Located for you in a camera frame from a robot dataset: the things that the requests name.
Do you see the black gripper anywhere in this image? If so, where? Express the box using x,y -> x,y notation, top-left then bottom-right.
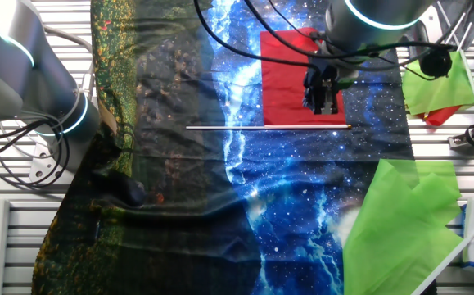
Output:
303,64 -> 342,116

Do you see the red flag with white pole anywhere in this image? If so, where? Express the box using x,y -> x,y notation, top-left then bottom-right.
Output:
185,27 -> 353,131

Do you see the small green flag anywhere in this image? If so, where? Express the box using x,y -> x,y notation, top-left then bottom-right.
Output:
401,1 -> 474,116

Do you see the large green flag white pole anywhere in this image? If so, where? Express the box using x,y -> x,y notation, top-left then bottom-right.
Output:
342,158 -> 474,295

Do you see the galaxy and meadow printed cloth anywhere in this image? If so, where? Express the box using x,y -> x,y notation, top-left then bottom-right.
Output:
31,0 -> 438,295

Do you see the tan cardboard piece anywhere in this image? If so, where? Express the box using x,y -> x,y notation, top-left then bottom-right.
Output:
97,100 -> 119,136

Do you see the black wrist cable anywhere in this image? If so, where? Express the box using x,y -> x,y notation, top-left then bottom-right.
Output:
193,0 -> 454,82

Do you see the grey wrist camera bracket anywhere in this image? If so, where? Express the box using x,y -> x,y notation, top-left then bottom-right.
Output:
408,3 -> 443,47

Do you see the grey camera stand bracket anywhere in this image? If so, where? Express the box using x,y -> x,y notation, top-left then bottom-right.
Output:
448,120 -> 474,156

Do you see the black base cable bundle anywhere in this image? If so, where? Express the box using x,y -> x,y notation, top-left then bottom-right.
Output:
0,108 -> 74,189

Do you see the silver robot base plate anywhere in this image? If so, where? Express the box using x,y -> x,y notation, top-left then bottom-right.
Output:
29,137 -> 78,184

